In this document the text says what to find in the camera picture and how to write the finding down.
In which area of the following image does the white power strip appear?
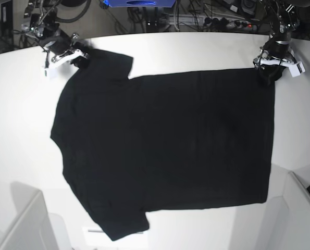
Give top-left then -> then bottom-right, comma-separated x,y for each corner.
159,15 -> 257,33

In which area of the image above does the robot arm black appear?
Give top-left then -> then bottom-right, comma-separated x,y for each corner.
14,1 -> 91,77
253,1 -> 305,82

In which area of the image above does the black T-shirt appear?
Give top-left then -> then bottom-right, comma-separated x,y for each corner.
51,49 -> 275,241

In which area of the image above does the blue box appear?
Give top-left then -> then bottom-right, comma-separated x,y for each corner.
103,0 -> 176,8

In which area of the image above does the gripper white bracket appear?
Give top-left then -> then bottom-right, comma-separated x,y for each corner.
253,39 -> 306,78
39,32 -> 89,79

